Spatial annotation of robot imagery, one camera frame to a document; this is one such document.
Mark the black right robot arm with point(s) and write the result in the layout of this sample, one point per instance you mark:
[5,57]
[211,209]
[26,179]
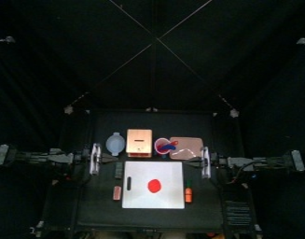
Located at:
[263,161]

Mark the orange toy carrot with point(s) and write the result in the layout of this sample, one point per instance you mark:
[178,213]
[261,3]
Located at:
[189,194]

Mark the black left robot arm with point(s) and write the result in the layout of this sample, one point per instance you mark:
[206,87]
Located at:
[38,156]

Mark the white cutting board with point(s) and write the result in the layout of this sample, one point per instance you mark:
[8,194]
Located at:
[159,174]

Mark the red toy utensil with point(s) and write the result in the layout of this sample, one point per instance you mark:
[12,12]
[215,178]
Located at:
[171,143]

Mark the blue toy utensil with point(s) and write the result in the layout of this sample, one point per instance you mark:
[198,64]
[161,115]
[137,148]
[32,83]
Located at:
[169,147]

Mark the white text label sticker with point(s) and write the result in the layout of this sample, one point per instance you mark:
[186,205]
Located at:
[238,213]

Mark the pink plastic cup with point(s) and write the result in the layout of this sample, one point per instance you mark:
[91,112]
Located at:
[161,149]

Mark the small wooden drawer box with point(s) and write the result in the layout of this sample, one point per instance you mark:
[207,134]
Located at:
[139,141]

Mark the light blue plastic bowl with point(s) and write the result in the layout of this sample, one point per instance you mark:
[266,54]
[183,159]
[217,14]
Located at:
[115,144]

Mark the pink brown rectangular block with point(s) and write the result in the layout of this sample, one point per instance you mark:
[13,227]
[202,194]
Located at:
[118,193]

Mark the metal frame bracket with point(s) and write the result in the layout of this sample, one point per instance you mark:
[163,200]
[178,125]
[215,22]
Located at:
[303,41]
[69,109]
[234,113]

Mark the red flat dough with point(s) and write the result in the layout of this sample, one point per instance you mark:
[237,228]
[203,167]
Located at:
[155,185]

